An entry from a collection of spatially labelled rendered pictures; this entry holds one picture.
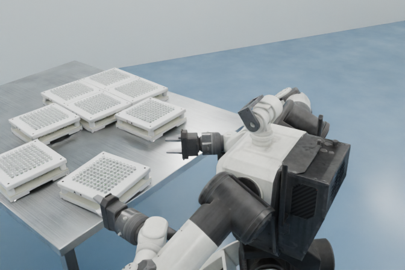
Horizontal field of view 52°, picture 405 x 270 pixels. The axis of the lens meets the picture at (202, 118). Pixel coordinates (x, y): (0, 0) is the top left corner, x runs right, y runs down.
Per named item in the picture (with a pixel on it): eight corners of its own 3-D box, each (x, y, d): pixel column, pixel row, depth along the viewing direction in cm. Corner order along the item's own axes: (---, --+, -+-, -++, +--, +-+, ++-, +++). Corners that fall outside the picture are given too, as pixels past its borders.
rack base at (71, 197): (59, 197, 155) (58, 192, 153) (105, 164, 173) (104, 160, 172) (109, 219, 143) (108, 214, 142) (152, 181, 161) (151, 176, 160)
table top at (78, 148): (-100, 125, 220) (-102, 119, 218) (75, 64, 294) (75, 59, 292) (61, 257, 133) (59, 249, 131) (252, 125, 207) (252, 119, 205)
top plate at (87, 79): (80, 82, 241) (79, 79, 240) (115, 70, 257) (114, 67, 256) (104, 93, 226) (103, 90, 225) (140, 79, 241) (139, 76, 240)
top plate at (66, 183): (57, 187, 152) (56, 182, 151) (103, 155, 170) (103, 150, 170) (106, 208, 141) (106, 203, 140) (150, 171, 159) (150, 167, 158)
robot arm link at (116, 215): (92, 203, 121) (119, 220, 114) (117, 187, 128) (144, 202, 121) (99, 235, 127) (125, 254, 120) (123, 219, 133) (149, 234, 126)
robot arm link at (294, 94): (299, 79, 155) (298, 91, 134) (317, 108, 156) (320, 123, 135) (272, 96, 159) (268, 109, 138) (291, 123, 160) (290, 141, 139)
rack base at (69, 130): (11, 132, 201) (10, 128, 200) (57, 114, 216) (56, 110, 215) (35, 149, 186) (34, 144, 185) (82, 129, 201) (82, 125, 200)
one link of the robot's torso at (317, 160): (343, 219, 127) (360, 117, 111) (307, 301, 102) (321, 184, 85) (255, 190, 142) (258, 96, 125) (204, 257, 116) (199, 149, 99)
